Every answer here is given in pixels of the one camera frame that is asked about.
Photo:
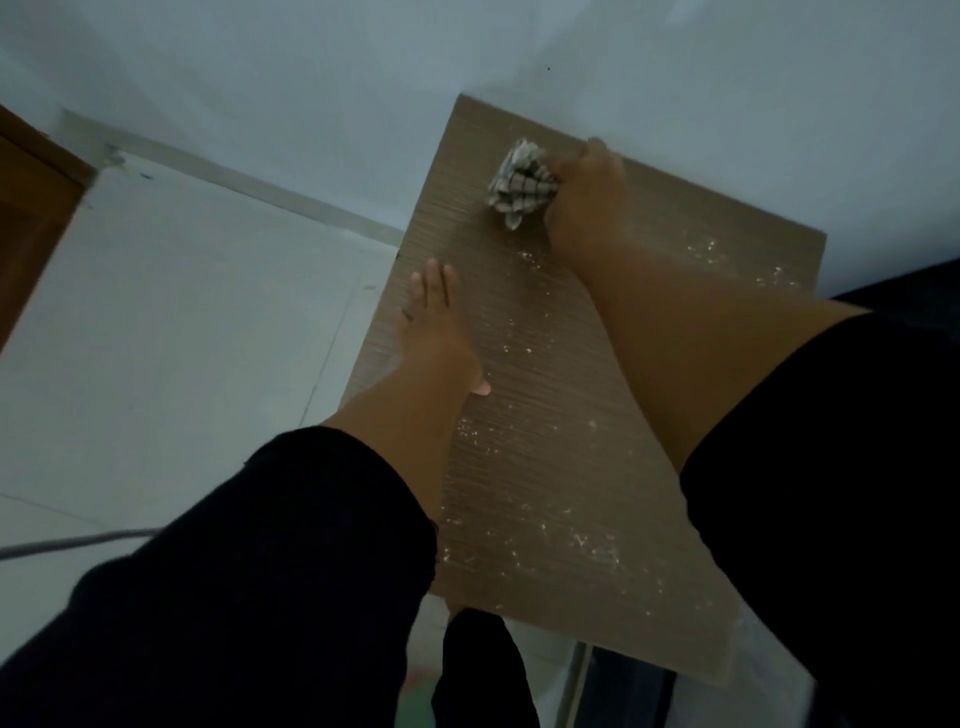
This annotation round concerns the person's left hand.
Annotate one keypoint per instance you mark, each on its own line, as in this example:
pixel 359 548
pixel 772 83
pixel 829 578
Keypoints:
pixel 439 337

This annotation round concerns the person's right hand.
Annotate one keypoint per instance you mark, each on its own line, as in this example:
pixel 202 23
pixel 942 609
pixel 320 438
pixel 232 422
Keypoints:
pixel 586 206

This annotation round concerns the person's right fingers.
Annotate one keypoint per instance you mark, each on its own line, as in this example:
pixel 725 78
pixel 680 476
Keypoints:
pixel 592 161

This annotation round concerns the person's left middle finger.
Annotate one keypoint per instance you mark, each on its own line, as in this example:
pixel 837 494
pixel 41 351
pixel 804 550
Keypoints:
pixel 434 282

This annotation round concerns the person's left thumb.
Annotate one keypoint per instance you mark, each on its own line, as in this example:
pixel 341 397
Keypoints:
pixel 481 386

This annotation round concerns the person's left little finger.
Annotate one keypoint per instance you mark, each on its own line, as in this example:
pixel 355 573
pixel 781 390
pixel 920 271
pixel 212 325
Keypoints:
pixel 404 311

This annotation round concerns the checkered cleaning cloth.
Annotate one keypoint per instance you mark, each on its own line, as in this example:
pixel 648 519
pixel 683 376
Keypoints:
pixel 520 184

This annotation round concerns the person's right forearm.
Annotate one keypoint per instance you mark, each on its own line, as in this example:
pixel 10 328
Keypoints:
pixel 690 337

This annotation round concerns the person's left forearm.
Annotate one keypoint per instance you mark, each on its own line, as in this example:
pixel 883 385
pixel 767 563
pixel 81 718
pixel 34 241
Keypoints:
pixel 412 435

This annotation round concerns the brown wooden side table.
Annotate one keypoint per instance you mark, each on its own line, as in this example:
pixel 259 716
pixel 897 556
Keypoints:
pixel 540 465

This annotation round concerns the scattered white powder crumbs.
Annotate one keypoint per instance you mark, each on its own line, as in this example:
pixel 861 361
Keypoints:
pixel 570 536

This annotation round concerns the person's black trouser leg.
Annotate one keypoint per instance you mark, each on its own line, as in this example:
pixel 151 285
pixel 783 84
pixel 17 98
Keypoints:
pixel 484 675

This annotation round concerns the metal table leg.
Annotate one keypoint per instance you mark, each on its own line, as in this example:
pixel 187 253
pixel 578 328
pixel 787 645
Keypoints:
pixel 574 686

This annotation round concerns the person's black left sleeve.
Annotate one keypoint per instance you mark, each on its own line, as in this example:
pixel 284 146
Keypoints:
pixel 225 600

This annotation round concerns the person's black sleeve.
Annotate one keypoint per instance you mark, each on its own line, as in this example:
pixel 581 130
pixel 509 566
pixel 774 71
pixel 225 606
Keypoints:
pixel 840 510
pixel 225 600

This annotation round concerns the person's black right sleeve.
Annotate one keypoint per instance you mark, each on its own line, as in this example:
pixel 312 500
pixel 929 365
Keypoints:
pixel 840 510

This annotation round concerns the brown wooden door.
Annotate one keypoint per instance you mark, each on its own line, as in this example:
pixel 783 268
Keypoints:
pixel 30 217

